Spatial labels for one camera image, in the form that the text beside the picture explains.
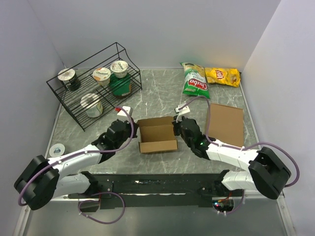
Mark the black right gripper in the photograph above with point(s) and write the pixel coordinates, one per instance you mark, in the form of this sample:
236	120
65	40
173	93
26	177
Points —
176	124

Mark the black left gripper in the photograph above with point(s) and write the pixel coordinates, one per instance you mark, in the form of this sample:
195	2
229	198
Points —
135	126

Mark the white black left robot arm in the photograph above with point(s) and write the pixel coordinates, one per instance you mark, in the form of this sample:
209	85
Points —
44	179

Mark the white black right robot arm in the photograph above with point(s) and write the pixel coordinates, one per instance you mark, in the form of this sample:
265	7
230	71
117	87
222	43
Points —
260	170

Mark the folded brown cardboard box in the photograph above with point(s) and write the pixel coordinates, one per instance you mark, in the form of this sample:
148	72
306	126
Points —
225	123

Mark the green snack packet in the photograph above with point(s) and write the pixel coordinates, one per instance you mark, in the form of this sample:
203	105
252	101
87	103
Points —
120	86

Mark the green Chuba chips bag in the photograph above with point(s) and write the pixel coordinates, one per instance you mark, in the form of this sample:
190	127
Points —
195	80

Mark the orange Chobani yogurt cup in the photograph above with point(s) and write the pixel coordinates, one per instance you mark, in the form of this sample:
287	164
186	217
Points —
102	76

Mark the green Chobani yogurt cup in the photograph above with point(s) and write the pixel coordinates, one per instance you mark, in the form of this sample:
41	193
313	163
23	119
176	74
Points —
119	68

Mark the yellow Lays chips bag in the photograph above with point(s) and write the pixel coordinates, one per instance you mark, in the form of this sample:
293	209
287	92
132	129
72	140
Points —
223	76

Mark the purple yogurt cup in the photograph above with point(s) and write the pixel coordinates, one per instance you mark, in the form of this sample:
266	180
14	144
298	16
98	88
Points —
57	150

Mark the dark yogurt cup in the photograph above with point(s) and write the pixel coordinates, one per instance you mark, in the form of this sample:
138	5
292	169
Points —
69	78

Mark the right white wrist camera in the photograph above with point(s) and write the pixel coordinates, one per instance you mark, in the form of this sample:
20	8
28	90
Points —
182	111

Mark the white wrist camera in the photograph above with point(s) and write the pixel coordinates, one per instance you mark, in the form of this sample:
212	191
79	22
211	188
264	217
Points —
123	112
182	111

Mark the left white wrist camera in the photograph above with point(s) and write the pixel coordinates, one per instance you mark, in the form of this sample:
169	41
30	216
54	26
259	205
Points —
123	112

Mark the white ring yogurt cup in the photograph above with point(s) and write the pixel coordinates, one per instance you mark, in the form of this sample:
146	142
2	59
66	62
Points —
92	105

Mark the black wire rack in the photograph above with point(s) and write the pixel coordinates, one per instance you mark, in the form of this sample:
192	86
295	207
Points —
70	100

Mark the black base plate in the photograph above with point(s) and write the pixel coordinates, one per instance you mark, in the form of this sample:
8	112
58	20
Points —
158	190

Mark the aluminium rail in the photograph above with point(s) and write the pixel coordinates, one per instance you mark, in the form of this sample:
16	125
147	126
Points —
42	197

